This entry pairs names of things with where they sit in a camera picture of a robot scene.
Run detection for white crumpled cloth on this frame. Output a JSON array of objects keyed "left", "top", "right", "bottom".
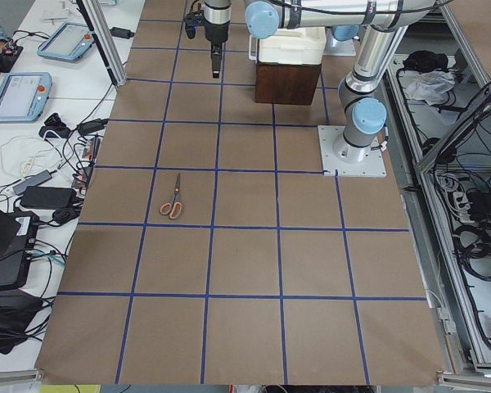
[{"left": 405, "top": 70, "right": 456, "bottom": 106}]

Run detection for white plastic tray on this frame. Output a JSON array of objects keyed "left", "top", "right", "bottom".
[{"left": 248, "top": 27, "right": 327, "bottom": 66}]

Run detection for large black power brick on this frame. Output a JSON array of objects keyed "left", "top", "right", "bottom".
[{"left": 20, "top": 186, "right": 76, "bottom": 210}]

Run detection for dark wooden drawer cabinet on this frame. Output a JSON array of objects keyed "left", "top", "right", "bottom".
[{"left": 255, "top": 62, "right": 322, "bottom": 106}]

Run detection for upper blue teach pendant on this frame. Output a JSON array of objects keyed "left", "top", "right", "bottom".
[{"left": 37, "top": 22, "right": 93, "bottom": 62}]

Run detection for black laptop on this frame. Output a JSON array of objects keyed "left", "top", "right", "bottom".
[{"left": 0, "top": 210, "right": 38, "bottom": 291}]

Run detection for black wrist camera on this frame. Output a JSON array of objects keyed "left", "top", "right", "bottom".
[{"left": 184, "top": 11, "right": 205, "bottom": 39}]

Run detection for blue teach pendant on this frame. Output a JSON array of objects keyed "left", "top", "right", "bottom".
[
  {"left": 0, "top": 72, "right": 52, "bottom": 123},
  {"left": 37, "top": 22, "right": 93, "bottom": 62}
]

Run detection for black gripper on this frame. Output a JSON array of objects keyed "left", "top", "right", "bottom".
[{"left": 205, "top": 20, "right": 229, "bottom": 79}]

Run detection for aluminium frame post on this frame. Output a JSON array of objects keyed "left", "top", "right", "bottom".
[{"left": 76, "top": 0, "right": 127, "bottom": 88}]

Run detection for orange grey handled scissors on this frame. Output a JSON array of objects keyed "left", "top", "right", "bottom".
[{"left": 159, "top": 173, "right": 182, "bottom": 220}]

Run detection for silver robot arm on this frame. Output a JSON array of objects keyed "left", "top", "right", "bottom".
[
  {"left": 245, "top": 0, "right": 444, "bottom": 163},
  {"left": 204, "top": 0, "right": 231, "bottom": 79}
]

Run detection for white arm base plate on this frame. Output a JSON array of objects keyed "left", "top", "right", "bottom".
[
  {"left": 318, "top": 125, "right": 386, "bottom": 178},
  {"left": 324, "top": 25, "right": 359, "bottom": 56}
]

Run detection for black power adapter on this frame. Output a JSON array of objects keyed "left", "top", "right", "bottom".
[{"left": 110, "top": 27, "right": 134, "bottom": 39}]

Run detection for brown paper table mat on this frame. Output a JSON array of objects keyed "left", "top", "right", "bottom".
[{"left": 37, "top": 1, "right": 445, "bottom": 386}]

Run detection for lower blue teach pendant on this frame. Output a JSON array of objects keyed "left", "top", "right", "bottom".
[{"left": 0, "top": 72, "right": 52, "bottom": 123}]

